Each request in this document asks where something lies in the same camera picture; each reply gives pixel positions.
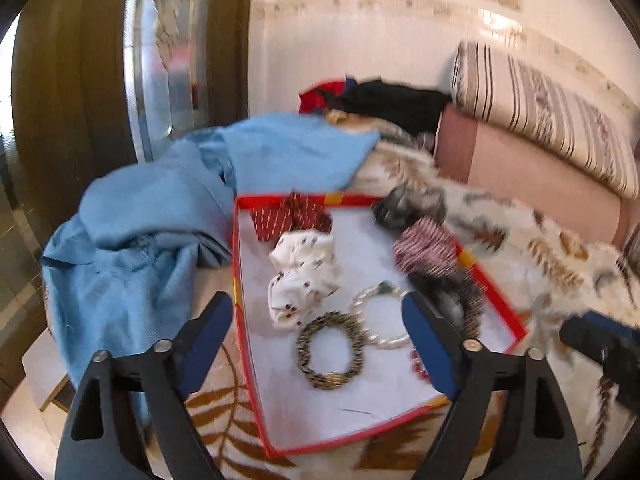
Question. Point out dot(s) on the pink mattress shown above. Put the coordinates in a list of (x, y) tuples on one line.
[(525, 170)]

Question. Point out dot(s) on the white spotted scrunchie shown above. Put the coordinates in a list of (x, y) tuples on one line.
[(302, 270)]

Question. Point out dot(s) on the black grey striped scrunchie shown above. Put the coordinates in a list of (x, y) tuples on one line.
[(462, 300)]

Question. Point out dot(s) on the black gold patterned scrunchie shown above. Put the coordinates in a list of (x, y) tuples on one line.
[(305, 345)]

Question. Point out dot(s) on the red-rimmed white tray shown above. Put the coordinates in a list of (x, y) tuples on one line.
[(280, 360)]

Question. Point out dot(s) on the light blue cloth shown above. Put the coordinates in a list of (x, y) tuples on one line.
[(150, 240)]

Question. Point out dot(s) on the grey dark scrunchie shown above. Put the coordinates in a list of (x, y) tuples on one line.
[(410, 207)]

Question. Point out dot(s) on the leaf printed blanket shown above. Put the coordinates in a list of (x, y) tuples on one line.
[(525, 245)]

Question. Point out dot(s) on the brown wooden door frame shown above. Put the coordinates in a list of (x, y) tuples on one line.
[(75, 85)]

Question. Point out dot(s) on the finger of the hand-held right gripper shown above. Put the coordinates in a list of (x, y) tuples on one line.
[(610, 345)]

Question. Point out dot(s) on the metal door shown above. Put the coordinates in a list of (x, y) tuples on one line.
[(160, 85)]

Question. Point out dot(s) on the red white plaid scrunchie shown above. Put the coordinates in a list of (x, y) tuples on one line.
[(425, 247)]

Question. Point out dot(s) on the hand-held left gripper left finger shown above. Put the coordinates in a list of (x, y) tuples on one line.
[(212, 330)]

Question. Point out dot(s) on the red cloth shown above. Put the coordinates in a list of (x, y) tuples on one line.
[(315, 97)]

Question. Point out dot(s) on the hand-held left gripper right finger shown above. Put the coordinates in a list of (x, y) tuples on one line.
[(425, 340)]

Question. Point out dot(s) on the red white dotted scrunchie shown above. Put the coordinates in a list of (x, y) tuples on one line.
[(280, 217)]

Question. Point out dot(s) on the black cloth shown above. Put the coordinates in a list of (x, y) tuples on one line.
[(395, 102)]

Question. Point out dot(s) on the striped bolster cushion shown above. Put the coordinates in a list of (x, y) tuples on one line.
[(545, 105)]

